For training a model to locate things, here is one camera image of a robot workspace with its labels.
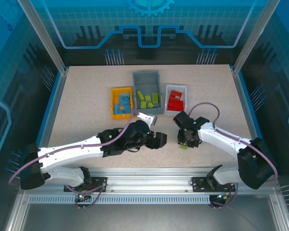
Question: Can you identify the yellow plastic bin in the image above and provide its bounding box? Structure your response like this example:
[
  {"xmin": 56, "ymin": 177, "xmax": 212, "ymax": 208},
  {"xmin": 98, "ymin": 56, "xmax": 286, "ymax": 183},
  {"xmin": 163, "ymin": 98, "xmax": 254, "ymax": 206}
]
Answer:
[{"xmin": 110, "ymin": 86, "xmax": 135, "ymax": 120}]

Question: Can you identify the white plastic bin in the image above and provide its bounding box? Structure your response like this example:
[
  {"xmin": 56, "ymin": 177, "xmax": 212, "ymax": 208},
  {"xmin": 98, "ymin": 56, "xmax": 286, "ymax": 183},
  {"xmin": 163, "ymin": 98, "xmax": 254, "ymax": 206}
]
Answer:
[{"xmin": 165, "ymin": 83, "xmax": 189, "ymax": 116}]

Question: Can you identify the light blue sloped lego piece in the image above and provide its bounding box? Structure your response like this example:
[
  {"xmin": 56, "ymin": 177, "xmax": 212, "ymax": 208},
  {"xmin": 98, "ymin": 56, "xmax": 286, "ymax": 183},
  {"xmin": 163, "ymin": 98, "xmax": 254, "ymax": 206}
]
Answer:
[{"xmin": 118, "ymin": 93, "xmax": 131, "ymax": 104}]

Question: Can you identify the red square lego frame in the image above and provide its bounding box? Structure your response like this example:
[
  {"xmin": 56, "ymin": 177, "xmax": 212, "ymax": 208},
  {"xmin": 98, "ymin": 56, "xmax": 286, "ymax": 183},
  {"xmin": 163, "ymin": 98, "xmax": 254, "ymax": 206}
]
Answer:
[{"xmin": 169, "ymin": 90, "xmax": 183, "ymax": 101}]

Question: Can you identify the grey plastic bin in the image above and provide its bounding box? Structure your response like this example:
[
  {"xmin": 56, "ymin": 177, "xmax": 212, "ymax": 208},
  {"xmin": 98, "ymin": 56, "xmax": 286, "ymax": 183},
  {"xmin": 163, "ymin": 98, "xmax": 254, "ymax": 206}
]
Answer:
[{"xmin": 132, "ymin": 69, "xmax": 165, "ymax": 116}]

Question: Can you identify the blue table border strip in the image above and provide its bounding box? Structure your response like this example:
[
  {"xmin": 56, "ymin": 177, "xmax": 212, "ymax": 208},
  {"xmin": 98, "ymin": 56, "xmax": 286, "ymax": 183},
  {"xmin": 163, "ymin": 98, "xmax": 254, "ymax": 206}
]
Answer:
[
  {"xmin": 238, "ymin": 71, "xmax": 276, "ymax": 176},
  {"xmin": 33, "ymin": 71, "xmax": 63, "ymax": 154}
]

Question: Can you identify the small LED circuit board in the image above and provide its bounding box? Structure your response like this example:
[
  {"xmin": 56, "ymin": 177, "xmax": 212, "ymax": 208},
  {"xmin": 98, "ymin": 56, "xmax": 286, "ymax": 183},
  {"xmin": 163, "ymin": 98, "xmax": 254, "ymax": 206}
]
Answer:
[
  {"xmin": 216, "ymin": 193, "xmax": 232, "ymax": 202},
  {"xmin": 77, "ymin": 191, "xmax": 92, "ymax": 202}
]

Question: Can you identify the grey metal panel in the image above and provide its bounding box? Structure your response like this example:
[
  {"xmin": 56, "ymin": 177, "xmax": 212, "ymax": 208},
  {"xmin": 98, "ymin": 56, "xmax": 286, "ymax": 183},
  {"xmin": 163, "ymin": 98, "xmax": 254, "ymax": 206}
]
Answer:
[{"xmin": 19, "ymin": 203, "xmax": 280, "ymax": 231}]

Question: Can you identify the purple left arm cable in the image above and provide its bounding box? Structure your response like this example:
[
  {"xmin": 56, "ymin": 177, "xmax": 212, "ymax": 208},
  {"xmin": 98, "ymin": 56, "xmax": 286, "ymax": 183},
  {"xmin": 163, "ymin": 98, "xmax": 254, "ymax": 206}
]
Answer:
[{"xmin": 8, "ymin": 109, "xmax": 135, "ymax": 210}]

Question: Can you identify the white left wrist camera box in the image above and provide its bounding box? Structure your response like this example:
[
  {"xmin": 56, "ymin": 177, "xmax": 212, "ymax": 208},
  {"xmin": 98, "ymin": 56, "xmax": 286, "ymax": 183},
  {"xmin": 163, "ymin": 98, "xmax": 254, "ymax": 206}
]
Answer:
[{"xmin": 136, "ymin": 112, "xmax": 158, "ymax": 127}]

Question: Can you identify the wide aluminium base rail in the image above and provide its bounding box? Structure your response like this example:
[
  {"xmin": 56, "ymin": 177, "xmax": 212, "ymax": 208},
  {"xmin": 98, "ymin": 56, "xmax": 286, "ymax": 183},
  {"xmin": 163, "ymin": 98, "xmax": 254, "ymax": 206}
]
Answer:
[{"xmin": 21, "ymin": 167, "xmax": 280, "ymax": 193}]

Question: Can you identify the aluminium side rail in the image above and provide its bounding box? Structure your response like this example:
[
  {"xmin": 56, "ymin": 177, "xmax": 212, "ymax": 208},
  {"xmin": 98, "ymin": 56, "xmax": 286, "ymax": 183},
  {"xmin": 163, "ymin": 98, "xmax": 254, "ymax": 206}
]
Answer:
[
  {"xmin": 37, "ymin": 67, "xmax": 69, "ymax": 167},
  {"xmin": 233, "ymin": 67, "xmax": 267, "ymax": 175}
]

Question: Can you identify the slotted cable duct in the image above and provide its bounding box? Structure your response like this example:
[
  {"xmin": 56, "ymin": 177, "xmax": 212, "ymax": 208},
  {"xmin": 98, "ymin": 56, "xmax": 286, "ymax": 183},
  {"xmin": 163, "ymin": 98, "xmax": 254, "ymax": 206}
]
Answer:
[{"xmin": 27, "ymin": 194, "xmax": 212, "ymax": 205}]

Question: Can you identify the aluminium frame post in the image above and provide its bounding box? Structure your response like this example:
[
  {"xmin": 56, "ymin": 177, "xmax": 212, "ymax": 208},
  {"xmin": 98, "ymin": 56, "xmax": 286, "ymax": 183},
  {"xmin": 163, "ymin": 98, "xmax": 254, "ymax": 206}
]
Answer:
[
  {"xmin": 16, "ymin": 0, "xmax": 69, "ymax": 74},
  {"xmin": 232, "ymin": 0, "xmax": 280, "ymax": 74}
]

